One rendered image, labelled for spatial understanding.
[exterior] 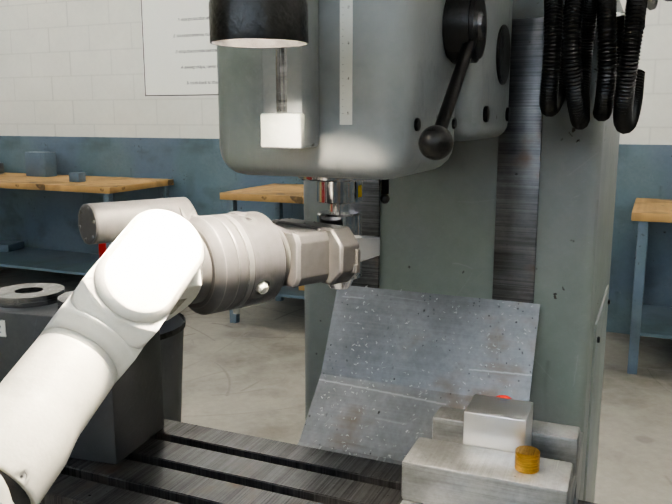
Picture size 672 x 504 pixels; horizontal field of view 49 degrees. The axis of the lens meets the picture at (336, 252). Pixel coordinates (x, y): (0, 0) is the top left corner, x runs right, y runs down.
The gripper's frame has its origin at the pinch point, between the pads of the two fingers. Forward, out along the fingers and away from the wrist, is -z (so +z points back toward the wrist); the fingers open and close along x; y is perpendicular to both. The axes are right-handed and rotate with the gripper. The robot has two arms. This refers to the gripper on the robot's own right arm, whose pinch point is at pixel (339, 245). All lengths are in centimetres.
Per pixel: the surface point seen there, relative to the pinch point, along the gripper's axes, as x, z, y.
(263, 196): 312, -236, 33
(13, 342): 37.6, 20.6, 15.0
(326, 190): -0.5, 2.4, -6.0
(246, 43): -7.4, 17.5, -18.7
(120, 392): 26.3, 12.1, 20.5
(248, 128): 1.6, 10.6, -12.1
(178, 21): 452, -265, -89
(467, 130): -6.0, -13.5, -12.1
